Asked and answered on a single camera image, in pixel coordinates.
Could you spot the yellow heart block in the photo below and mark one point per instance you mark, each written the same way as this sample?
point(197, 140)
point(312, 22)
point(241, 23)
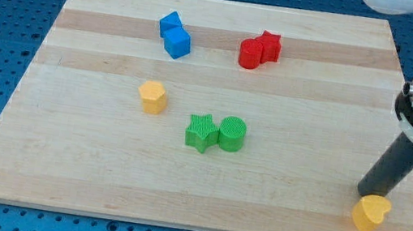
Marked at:
point(370, 212)

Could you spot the red cylinder block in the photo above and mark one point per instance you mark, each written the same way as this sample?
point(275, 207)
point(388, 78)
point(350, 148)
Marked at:
point(250, 54)

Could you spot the blue cube block rear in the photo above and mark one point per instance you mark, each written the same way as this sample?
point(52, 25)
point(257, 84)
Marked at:
point(172, 20)

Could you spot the green star block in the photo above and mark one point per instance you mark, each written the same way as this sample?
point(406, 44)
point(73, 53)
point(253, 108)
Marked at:
point(202, 132)

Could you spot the dark grey cylindrical pointer tool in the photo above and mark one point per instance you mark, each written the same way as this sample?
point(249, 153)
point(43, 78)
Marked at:
point(389, 170)

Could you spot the green cylinder block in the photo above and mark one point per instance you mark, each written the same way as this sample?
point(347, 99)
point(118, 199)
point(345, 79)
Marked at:
point(232, 134)

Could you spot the light wooden board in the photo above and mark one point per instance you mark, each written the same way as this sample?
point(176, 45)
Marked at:
point(74, 137)

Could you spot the red star block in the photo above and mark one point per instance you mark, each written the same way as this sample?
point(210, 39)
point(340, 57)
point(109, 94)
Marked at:
point(271, 46)

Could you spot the blue cube block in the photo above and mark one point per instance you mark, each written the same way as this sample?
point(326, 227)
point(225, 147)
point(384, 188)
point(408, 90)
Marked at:
point(177, 42)
point(172, 20)

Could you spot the yellow hexagon block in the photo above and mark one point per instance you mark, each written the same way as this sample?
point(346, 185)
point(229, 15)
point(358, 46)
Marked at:
point(153, 97)

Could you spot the blue cube block front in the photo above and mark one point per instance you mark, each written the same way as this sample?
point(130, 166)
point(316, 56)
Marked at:
point(177, 42)

